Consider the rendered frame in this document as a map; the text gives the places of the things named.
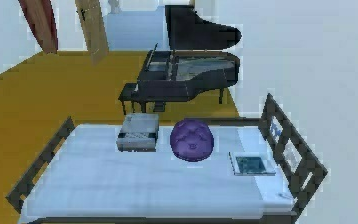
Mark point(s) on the purple ball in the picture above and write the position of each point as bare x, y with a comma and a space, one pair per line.
192, 140

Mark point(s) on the black grand piano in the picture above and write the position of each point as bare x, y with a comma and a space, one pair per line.
187, 76

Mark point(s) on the grey laptop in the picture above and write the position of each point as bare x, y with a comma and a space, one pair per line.
138, 133

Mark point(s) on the black piano bench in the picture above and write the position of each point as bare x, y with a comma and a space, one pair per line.
128, 94

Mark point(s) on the white book with teal cover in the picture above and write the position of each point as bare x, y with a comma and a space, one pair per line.
252, 164

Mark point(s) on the light wooden room door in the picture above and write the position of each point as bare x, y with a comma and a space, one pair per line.
93, 28

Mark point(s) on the white bed with dark frame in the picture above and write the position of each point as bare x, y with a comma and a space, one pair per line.
147, 180

